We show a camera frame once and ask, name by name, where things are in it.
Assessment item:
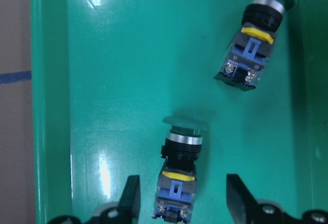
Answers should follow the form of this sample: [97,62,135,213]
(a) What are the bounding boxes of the green plastic tray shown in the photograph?
[31,0,327,223]

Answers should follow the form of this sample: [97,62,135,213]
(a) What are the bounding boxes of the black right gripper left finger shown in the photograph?
[47,174,141,224]

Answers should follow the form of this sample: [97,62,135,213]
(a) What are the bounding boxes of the green push button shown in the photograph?
[152,116,209,223]
[214,0,297,91]

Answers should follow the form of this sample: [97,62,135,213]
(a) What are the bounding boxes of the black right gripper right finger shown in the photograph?
[226,174,327,223]

